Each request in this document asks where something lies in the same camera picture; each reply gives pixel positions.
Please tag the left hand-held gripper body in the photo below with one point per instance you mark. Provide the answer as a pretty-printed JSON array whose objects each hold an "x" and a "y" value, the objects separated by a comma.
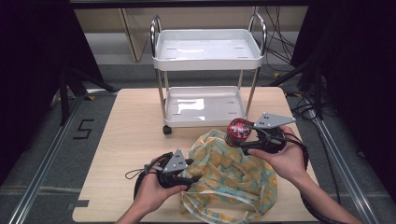
[{"x": 176, "y": 163}]

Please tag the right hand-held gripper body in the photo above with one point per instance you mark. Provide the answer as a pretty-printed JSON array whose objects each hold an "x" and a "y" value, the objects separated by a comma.
[{"x": 272, "y": 119}]

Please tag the red lid jar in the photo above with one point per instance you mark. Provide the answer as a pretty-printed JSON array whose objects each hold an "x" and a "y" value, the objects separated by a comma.
[{"x": 238, "y": 130}]

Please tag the fruit print fabric bag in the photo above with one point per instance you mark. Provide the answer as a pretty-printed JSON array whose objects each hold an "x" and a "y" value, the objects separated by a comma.
[{"x": 230, "y": 177}]

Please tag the person's left hand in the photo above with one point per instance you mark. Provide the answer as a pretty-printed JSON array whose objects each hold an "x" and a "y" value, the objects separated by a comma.
[{"x": 151, "y": 193}]

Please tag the person's right hand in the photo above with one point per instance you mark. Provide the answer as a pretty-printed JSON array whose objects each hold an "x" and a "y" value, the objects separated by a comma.
[{"x": 289, "y": 165}]

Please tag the black metal stand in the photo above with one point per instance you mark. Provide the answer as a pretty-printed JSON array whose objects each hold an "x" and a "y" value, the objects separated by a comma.
[
  {"x": 64, "y": 99},
  {"x": 317, "y": 90}
]

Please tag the black curtain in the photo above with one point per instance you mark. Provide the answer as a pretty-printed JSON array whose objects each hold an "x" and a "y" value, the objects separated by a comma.
[
  {"x": 358, "y": 77},
  {"x": 34, "y": 62}
]

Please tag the white two-tier trolley cart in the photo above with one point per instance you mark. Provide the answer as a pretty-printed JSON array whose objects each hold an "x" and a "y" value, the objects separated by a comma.
[{"x": 207, "y": 49}]

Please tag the wooden cabinet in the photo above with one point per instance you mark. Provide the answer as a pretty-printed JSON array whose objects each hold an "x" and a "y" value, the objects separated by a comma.
[{"x": 137, "y": 31}]

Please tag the aluminium floor rail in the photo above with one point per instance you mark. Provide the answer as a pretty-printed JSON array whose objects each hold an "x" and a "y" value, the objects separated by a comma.
[
  {"x": 342, "y": 171},
  {"x": 46, "y": 165}
]

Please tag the black frame beam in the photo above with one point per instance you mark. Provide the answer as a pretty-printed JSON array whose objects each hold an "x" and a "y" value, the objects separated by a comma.
[{"x": 186, "y": 3}]

